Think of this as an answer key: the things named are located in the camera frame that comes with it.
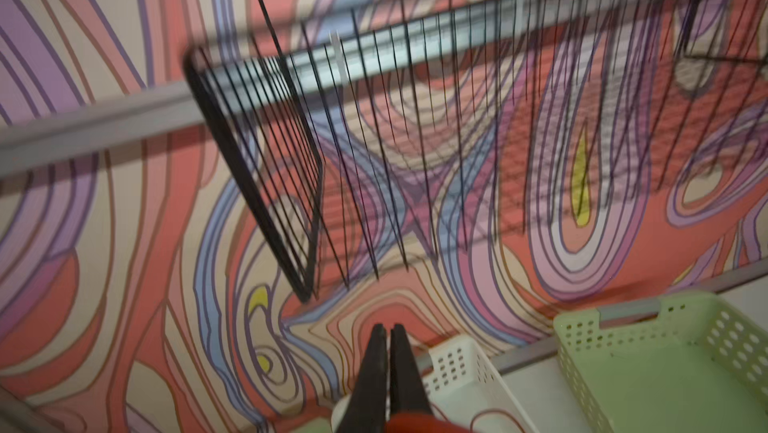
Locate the right green perforated plastic basket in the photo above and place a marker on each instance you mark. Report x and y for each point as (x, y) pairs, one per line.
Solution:
(693, 364)

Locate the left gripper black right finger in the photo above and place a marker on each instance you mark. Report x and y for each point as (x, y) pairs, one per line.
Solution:
(407, 393)

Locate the white perforated plastic basket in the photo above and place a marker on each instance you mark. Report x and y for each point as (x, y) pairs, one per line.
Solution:
(466, 393)

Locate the back black wire wall basket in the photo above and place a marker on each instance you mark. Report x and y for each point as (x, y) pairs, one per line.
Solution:
(367, 135)

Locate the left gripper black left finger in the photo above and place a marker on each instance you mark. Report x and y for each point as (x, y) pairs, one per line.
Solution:
(366, 410)

